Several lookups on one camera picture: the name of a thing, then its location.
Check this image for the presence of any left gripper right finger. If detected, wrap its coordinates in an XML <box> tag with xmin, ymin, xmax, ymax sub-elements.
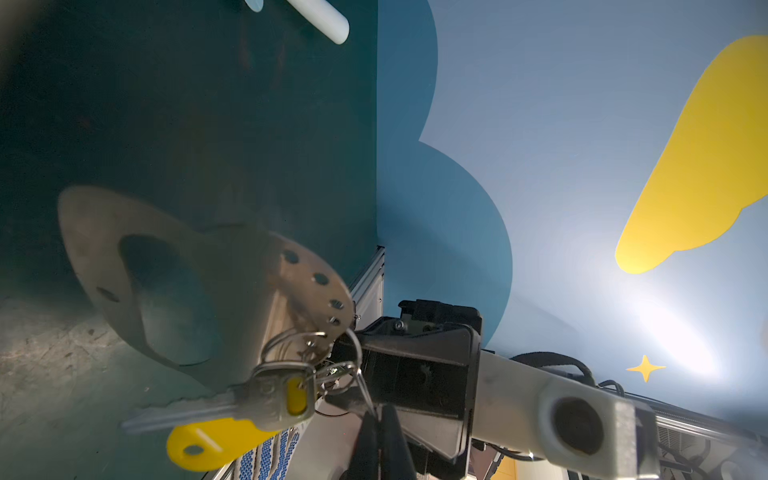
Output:
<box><xmin>379</xmin><ymin>404</ymin><xmax>417</xmax><ymax>480</ymax></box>

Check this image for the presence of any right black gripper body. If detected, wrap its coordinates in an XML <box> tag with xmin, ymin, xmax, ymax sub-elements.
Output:
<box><xmin>327</xmin><ymin>300</ymin><xmax>483</xmax><ymax>474</ymax></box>

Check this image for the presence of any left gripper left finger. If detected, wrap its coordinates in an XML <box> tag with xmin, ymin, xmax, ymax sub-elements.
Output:
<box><xmin>344</xmin><ymin>412</ymin><xmax>379</xmax><ymax>480</ymax></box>

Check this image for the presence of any yellow key with keyring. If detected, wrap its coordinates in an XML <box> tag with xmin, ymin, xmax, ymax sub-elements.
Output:
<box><xmin>119</xmin><ymin>359</ymin><xmax>319</xmax><ymax>473</ymax></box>

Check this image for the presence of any left blue dotted work glove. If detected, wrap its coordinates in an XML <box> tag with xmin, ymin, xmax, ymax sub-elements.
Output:
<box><xmin>233</xmin><ymin>421</ymin><xmax>309</xmax><ymax>480</ymax></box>

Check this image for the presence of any light blue toy shovel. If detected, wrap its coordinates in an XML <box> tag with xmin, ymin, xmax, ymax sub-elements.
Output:
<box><xmin>245</xmin><ymin>0</ymin><xmax>350</xmax><ymax>45</ymax></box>

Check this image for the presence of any aluminium frame right post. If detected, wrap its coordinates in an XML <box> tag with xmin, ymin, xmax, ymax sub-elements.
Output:
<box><xmin>350</xmin><ymin>246</ymin><xmax>385</xmax><ymax>331</ymax></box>

